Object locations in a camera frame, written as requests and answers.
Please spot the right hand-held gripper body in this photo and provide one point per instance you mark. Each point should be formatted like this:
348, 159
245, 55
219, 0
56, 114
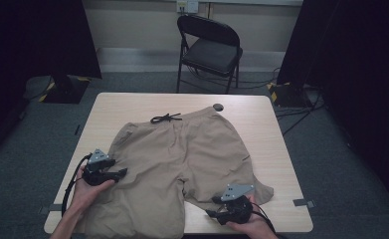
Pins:
236, 209

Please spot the black folding chair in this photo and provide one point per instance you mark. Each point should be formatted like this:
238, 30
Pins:
212, 53

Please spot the black curtain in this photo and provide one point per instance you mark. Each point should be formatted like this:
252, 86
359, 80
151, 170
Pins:
33, 40
357, 66

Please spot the black stand base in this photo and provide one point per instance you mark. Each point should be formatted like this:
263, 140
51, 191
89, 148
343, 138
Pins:
66, 91

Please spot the person's right hand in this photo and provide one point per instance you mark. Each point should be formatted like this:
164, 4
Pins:
255, 229

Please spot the yellow striped stand base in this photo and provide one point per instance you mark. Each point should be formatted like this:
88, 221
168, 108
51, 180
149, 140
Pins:
288, 94

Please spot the grey round table grommet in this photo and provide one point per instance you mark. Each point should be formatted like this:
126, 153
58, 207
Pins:
218, 107

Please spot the person's left hand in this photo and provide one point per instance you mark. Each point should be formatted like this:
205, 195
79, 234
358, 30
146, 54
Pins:
86, 194

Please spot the grey tape strip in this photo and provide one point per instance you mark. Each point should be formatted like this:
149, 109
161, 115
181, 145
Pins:
51, 208
304, 202

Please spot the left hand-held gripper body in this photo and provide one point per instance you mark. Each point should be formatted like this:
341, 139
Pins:
94, 174

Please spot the small black pen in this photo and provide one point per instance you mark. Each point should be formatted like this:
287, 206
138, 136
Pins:
77, 129

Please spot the beige shorts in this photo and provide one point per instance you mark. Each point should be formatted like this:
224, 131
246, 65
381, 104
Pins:
178, 156

